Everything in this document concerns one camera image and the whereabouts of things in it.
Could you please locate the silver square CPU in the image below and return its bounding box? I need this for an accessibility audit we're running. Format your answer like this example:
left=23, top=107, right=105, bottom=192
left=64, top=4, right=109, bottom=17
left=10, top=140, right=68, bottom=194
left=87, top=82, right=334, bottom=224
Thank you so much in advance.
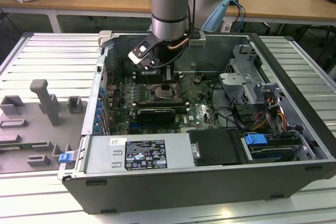
left=153, top=87, right=170, bottom=98

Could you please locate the metal socket cover frame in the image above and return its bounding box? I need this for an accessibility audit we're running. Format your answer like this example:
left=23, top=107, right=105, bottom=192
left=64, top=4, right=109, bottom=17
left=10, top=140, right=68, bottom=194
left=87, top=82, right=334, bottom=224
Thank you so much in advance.
left=151, top=84, right=180, bottom=103

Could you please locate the CPU socket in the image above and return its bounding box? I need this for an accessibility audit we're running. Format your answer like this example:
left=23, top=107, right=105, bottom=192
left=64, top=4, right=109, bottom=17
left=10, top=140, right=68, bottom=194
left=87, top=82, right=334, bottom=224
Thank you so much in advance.
left=148, top=83, right=183, bottom=105

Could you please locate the black graphics card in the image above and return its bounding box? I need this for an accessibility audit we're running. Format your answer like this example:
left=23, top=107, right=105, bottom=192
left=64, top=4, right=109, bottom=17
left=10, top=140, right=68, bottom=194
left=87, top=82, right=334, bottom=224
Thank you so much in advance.
left=135, top=107, right=176, bottom=125

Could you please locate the pale blue teach pendant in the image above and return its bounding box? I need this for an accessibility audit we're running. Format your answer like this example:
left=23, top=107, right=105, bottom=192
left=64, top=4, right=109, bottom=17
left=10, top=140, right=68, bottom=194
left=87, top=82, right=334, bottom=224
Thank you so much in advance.
left=201, top=0, right=229, bottom=33

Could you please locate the green motherboard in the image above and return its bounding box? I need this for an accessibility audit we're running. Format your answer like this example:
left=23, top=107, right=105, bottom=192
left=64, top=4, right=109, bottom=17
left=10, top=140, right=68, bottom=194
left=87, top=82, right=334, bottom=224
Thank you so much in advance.
left=104, top=71, right=228, bottom=135

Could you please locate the metal drive cage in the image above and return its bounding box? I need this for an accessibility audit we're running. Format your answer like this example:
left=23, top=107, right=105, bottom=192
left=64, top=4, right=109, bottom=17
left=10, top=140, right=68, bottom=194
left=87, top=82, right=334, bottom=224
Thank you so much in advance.
left=219, top=44, right=286, bottom=130

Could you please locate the black plastic shroud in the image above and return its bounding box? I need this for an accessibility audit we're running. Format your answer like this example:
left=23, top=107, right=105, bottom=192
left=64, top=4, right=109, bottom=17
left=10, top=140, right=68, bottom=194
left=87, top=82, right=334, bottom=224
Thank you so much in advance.
left=188, top=129, right=246, bottom=167

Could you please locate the silver power supply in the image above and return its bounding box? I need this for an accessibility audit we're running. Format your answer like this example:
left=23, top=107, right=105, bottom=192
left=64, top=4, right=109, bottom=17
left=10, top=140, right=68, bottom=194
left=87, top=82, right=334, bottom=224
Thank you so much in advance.
left=84, top=134, right=195, bottom=175

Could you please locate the hard disk in blue carrier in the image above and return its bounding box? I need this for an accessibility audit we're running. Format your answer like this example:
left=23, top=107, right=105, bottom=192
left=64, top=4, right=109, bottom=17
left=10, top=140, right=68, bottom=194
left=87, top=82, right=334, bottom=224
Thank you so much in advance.
left=243, top=134, right=302, bottom=162

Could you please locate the black open PC case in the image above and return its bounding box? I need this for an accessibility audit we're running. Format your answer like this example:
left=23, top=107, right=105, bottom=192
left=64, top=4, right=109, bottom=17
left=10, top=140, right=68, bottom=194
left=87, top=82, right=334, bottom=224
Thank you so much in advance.
left=57, top=30, right=336, bottom=216

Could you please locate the grey parts rack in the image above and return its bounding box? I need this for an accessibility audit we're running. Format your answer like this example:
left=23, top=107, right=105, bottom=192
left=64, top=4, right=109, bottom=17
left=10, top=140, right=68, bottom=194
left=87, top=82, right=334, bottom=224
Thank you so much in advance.
left=0, top=78, right=89, bottom=175

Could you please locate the brown curved hose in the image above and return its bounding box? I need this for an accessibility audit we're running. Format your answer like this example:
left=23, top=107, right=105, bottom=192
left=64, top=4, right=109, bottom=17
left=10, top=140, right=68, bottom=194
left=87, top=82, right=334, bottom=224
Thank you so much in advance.
left=167, top=37, right=190, bottom=51

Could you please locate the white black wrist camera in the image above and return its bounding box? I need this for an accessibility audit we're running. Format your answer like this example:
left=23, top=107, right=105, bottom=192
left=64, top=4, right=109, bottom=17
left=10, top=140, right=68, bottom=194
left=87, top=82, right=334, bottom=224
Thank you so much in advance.
left=128, top=34, right=159, bottom=72

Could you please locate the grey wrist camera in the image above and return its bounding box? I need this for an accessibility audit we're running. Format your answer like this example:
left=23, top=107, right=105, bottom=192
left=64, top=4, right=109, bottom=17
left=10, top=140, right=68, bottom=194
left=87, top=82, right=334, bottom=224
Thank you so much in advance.
left=188, top=30, right=207, bottom=48

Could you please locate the thin black camera cable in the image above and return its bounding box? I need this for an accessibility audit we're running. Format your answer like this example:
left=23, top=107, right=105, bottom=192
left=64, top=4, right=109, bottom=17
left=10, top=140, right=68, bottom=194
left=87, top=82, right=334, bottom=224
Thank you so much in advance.
left=151, top=0, right=196, bottom=69

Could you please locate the thick black cable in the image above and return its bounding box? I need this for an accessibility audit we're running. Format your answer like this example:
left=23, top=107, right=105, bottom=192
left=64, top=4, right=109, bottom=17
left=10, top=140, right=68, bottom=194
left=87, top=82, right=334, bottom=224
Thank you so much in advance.
left=213, top=106, right=247, bottom=133

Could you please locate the orange yellow wire bundle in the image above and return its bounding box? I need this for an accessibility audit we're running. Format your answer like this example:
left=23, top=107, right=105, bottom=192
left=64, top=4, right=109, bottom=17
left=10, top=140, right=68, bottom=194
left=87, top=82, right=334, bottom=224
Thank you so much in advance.
left=250, top=98, right=287, bottom=133

